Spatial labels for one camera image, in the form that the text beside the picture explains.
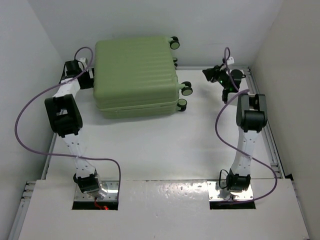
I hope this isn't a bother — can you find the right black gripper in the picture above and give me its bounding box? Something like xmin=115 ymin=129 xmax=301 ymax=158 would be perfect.
xmin=203 ymin=63 xmax=230 ymax=90

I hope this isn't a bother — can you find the green suitcase blue lining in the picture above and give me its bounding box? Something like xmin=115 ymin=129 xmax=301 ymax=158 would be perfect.
xmin=93 ymin=36 xmax=193 ymax=119

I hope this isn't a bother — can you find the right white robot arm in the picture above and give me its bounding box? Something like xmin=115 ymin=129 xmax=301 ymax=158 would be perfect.
xmin=202 ymin=65 xmax=268 ymax=192

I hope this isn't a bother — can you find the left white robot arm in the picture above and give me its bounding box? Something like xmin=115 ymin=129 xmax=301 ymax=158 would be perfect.
xmin=44 ymin=57 xmax=102 ymax=198

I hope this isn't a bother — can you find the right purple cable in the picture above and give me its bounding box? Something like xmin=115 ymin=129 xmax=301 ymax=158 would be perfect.
xmin=215 ymin=46 xmax=278 ymax=203

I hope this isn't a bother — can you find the purple cable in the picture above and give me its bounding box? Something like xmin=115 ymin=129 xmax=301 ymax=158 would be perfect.
xmin=14 ymin=46 xmax=122 ymax=201
xmin=215 ymin=46 xmax=278 ymax=203

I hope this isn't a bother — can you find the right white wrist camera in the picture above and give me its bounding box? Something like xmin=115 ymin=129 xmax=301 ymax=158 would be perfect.
xmin=225 ymin=56 xmax=235 ymax=65

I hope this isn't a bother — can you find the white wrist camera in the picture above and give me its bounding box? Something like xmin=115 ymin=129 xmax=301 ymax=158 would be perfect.
xmin=225 ymin=56 xmax=235 ymax=65
xmin=77 ymin=57 xmax=88 ymax=69

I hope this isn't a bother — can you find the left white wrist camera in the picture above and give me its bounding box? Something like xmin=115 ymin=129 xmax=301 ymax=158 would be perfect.
xmin=77 ymin=57 xmax=88 ymax=69

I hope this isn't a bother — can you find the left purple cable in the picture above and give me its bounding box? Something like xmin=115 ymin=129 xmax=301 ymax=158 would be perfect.
xmin=14 ymin=46 xmax=122 ymax=201

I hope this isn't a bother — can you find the black power cable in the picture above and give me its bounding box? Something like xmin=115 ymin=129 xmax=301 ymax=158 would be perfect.
xmin=218 ymin=168 xmax=230 ymax=192

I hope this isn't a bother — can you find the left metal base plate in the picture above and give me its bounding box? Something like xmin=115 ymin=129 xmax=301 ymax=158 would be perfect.
xmin=73 ymin=180 xmax=119 ymax=203

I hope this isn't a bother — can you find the metal base plate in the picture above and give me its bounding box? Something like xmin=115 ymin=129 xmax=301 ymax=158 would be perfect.
xmin=73 ymin=180 xmax=119 ymax=203
xmin=207 ymin=180 xmax=254 ymax=203

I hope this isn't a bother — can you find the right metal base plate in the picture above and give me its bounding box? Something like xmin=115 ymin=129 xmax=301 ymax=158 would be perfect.
xmin=207 ymin=180 xmax=254 ymax=203

